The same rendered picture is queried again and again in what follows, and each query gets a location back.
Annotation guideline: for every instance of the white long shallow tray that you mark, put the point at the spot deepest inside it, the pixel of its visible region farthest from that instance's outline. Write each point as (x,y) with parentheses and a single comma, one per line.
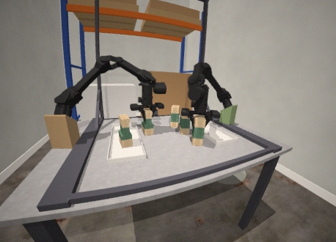
(134,153)
(218,136)

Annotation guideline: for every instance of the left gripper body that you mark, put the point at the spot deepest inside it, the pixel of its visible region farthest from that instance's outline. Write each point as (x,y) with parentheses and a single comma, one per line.
(200,108)

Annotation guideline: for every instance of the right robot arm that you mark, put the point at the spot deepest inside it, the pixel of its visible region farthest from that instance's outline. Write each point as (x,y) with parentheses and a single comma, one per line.
(72,95)

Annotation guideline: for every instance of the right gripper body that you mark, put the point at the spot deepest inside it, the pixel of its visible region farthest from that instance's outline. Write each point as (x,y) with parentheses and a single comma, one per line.
(147,101)

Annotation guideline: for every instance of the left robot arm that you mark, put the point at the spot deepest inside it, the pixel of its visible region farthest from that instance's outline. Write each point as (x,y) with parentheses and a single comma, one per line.
(200,92)

